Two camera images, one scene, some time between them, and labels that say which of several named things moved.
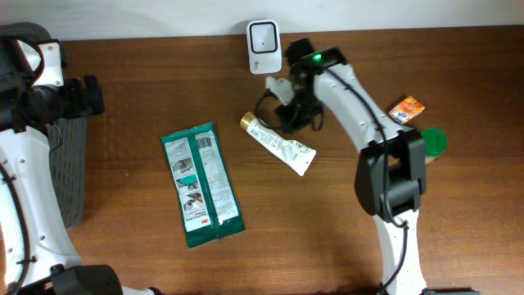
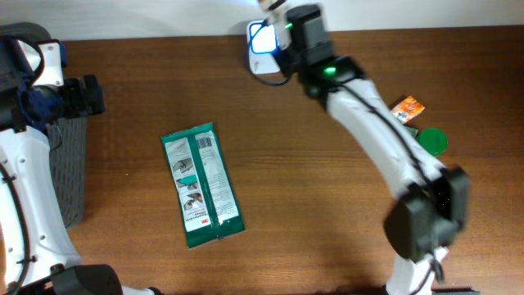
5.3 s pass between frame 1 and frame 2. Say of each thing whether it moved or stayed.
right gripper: moved
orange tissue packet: stayed
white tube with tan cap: moved
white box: stayed
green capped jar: stayed
